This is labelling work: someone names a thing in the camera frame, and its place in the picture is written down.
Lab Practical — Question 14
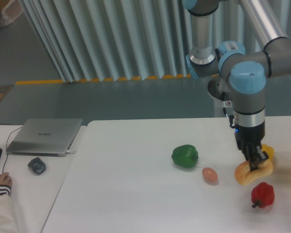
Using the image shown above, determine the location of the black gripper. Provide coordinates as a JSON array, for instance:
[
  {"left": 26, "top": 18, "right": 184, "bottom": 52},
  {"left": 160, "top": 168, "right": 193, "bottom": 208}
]
[{"left": 235, "top": 122, "right": 269, "bottom": 171}]

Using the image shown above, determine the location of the triangular golden bread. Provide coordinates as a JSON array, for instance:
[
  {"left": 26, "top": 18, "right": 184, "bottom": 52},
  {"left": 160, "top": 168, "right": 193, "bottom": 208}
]
[{"left": 234, "top": 159, "right": 274, "bottom": 185}]

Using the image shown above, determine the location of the white striped sleeve forearm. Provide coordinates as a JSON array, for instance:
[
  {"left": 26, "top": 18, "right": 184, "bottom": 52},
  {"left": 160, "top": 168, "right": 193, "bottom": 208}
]
[{"left": 0, "top": 184, "right": 19, "bottom": 233}]

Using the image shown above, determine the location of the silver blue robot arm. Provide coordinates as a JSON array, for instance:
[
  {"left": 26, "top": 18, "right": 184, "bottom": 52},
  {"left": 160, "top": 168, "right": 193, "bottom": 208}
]
[{"left": 182, "top": 0, "right": 291, "bottom": 171}]

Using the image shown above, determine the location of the person's hand on mouse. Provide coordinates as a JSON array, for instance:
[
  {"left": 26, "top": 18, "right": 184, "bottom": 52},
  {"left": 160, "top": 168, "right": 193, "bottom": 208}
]
[{"left": 0, "top": 172, "right": 13, "bottom": 195}]

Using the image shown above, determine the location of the yellow bell pepper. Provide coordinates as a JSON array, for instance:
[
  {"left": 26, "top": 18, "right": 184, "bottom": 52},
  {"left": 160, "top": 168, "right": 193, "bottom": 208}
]
[{"left": 261, "top": 144, "right": 275, "bottom": 161}]

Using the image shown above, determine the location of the red bell pepper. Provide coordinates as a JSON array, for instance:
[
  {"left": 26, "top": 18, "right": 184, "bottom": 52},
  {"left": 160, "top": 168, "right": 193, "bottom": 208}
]
[{"left": 251, "top": 182, "right": 275, "bottom": 208}]

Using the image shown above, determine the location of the brown egg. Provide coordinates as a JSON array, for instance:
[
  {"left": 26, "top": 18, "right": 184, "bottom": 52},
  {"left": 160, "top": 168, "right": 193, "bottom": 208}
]
[{"left": 202, "top": 167, "right": 218, "bottom": 183}]

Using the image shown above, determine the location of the green bell pepper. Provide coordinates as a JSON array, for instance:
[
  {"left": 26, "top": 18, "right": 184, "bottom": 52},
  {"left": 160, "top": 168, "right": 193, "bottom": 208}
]
[{"left": 171, "top": 145, "right": 199, "bottom": 168}]

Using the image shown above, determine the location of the silver closed laptop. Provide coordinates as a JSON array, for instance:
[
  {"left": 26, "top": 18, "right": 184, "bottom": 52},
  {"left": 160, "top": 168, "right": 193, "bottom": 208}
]
[{"left": 6, "top": 118, "right": 82, "bottom": 157}]

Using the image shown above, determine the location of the dark earbuds case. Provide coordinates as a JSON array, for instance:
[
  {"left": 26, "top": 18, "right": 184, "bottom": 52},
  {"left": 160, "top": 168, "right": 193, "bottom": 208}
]
[{"left": 28, "top": 157, "right": 47, "bottom": 175}]

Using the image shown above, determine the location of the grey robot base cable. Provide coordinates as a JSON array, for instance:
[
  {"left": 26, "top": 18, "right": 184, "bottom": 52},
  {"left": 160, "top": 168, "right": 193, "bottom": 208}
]
[{"left": 221, "top": 91, "right": 231, "bottom": 118}]

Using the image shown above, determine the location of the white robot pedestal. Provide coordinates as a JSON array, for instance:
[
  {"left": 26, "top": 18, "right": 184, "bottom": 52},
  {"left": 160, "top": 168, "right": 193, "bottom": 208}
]
[{"left": 207, "top": 75, "right": 233, "bottom": 117}]

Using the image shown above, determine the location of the white laptop charging cable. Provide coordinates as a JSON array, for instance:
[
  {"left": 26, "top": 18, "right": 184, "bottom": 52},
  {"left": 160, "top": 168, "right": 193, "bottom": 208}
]
[{"left": 67, "top": 138, "right": 77, "bottom": 154}]

